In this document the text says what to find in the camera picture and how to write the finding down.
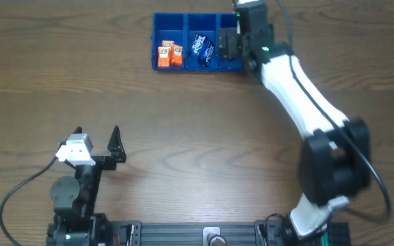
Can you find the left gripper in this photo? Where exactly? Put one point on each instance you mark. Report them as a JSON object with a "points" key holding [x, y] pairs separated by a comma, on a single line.
{"points": [[104, 162]]}

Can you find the orange candy box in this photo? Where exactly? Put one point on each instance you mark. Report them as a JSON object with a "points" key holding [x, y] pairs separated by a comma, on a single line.
{"points": [[163, 57], [168, 43], [177, 55]]}

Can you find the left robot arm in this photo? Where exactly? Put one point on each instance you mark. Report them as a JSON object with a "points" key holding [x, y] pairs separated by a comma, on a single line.
{"points": [[87, 191]]}

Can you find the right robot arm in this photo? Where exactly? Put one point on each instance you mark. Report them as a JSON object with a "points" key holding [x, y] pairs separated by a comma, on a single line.
{"points": [[296, 92]]}

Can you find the blue tray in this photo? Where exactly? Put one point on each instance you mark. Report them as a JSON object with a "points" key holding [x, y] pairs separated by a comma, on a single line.
{"points": [[169, 27]]}

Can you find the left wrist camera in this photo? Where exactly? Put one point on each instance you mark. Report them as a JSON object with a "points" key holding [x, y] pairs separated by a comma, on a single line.
{"points": [[75, 150]]}

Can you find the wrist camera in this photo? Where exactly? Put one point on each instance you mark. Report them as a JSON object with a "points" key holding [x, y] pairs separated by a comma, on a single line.
{"points": [[248, 1], [75, 150]]}

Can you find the mounting rail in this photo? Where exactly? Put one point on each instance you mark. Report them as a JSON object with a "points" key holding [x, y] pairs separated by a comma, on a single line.
{"points": [[176, 234]]}

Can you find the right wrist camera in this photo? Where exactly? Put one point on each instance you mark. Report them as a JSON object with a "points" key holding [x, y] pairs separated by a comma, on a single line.
{"points": [[248, 1]]}

